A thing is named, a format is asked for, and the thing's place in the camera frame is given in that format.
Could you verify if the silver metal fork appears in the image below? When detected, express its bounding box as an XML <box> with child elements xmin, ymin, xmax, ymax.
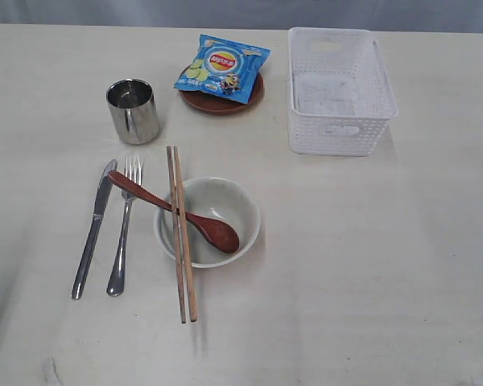
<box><xmin>106</xmin><ymin>156</ymin><xmax>143</xmax><ymax>297</ymax></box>

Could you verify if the grey backdrop curtain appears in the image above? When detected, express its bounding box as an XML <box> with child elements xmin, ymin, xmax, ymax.
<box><xmin>0</xmin><ymin>0</ymin><xmax>483</xmax><ymax>33</ymax></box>

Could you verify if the brown wooden spoon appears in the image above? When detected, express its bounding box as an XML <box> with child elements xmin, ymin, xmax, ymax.
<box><xmin>108</xmin><ymin>171</ymin><xmax>240</xmax><ymax>253</ymax></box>

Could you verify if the white perforated plastic basket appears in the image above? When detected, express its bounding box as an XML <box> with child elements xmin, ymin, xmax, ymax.
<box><xmin>287</xmin><ymin>27</ymin><xmax>398</xmax><ymax>157</ymax></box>

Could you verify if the white floral ceramic bowl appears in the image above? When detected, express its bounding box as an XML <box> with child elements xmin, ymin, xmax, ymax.
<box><xmin>153</xmin><ymin>176</ymin><xmax>262</xmax><ymax>269</ymax></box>

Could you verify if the dark brown round plate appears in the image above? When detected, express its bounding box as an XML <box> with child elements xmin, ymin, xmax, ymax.
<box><xmin>179</xmin><ymin>74</ymin><xmax>265</xmax><ymax>116</ymax></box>

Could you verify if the silver foil packet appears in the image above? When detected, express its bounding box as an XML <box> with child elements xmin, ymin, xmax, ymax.
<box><xmin>105</xmin><ymin>79</ymin><xmax>160</xmax><ymax>146</ymax></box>

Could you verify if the wooden chopstick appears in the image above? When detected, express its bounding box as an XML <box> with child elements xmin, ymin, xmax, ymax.
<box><xmin>173</xmin><ymin>146</ymin><xmax>198</xmax><ymax>322</ymax></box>
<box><xmin>166</xmin><ymin>146</ymin><xmax>186</xmax><ymax>324</ymax></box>

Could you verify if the silver table knife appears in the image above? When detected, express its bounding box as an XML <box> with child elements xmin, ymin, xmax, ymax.
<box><xmin>71</xmin><ymin>159</ymin><xmax>118</xmax><ymax>300</ymax></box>

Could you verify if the blue chips snack bag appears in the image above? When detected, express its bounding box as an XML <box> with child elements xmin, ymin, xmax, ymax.
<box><xmin>174</xmin><ymin>34</ymin><xmax>270</xmax><ymax>105</ymax></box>

